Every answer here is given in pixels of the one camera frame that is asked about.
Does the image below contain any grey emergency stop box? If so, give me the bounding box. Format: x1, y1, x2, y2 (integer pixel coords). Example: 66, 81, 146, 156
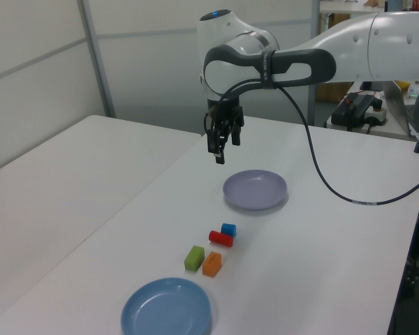
365, 99, 388, 127

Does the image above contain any orange rectangular block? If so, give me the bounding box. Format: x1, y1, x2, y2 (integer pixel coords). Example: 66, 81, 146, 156
202, 251, 223, 278

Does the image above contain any blue plate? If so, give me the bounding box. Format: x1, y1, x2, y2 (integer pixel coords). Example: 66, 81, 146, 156
120, 277, 213, 335

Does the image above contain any red cylinder block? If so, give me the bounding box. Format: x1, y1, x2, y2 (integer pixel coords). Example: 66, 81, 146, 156
208, 230, 235, 248

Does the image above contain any black power supply box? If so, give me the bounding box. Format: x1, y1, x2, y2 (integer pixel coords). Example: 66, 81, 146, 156
331, 92, 375, 132

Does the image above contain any green rectangular block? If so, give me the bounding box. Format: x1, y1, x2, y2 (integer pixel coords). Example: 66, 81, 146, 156
184, 245, 205, 272

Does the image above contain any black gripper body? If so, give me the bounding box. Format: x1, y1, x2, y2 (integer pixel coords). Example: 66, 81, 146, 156
205, 98, 242, 124

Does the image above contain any black hanging robot cable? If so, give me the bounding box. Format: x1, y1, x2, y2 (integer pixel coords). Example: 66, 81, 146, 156
204, 78, 419, 207

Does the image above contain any grey partition post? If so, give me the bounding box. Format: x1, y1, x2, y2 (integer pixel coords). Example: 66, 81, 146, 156
309, 0, 322, 126

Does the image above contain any white background desk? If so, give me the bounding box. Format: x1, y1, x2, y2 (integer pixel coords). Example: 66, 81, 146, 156
319, 0, 419, 17

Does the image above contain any purple plate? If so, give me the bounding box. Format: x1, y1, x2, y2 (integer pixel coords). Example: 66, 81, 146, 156
222, 169, 288, 211

